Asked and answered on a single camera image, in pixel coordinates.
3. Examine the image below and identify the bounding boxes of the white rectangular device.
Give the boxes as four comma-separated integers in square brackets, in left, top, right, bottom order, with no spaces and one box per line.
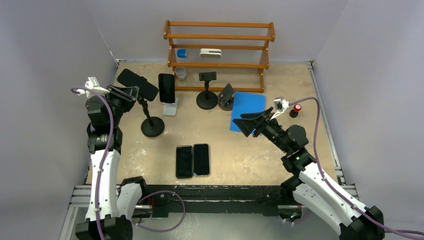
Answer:
[199,48,222,59]

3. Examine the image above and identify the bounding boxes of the orange wooden shelf rack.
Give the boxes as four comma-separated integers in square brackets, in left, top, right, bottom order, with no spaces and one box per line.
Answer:
[163,20,276,93]

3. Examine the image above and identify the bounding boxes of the blue rectangular mat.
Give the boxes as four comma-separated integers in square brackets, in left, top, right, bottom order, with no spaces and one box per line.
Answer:
[229,91,266,133]

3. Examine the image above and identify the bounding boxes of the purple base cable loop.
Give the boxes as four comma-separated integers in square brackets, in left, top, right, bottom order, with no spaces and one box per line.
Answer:
[130,190,186,233]

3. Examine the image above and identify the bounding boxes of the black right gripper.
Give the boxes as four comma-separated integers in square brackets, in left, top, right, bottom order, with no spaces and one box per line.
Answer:
[233,107,291,153]

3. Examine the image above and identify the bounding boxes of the black phone on white stand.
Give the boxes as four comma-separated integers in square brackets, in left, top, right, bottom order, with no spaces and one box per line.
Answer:
[158,73,176,104]

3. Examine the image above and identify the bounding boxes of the black round-base phone stand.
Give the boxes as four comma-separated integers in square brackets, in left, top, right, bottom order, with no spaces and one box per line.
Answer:
[196,71,218,110]

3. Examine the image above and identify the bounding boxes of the blue small box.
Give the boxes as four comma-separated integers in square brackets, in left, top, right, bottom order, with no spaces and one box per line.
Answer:
[176,48,188,59]

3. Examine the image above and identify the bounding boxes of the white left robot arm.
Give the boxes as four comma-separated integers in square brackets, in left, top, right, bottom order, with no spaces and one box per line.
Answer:
[71,85,149,240]

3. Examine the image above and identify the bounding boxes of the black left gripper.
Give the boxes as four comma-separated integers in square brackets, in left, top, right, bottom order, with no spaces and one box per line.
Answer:
[101,84,137,127]

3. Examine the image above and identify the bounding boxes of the black phone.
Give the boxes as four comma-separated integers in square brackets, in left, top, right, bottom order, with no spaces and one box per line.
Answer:
[193,143,210,176]
[158,73,176,104]
[117,68,159,102]

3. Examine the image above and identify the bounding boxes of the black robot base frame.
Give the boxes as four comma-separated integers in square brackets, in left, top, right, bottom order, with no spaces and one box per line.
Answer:
[136,184,298,218]

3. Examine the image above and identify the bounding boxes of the red capped black bottle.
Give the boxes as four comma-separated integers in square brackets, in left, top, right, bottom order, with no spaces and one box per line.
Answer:
[289,104,302,118]

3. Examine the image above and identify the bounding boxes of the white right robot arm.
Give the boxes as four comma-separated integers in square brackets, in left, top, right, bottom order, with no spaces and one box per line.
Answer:
[233,107,385,240]

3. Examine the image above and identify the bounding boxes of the black smartphone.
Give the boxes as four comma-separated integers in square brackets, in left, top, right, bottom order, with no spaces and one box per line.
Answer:
[175,145,194,179]

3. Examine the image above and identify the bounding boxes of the clear plastic cup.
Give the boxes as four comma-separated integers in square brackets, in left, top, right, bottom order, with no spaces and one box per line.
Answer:
[174,66,187,80]

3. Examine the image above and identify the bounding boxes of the white folding phone stand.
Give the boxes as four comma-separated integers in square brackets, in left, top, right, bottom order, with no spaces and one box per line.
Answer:
[162,97,179,116]

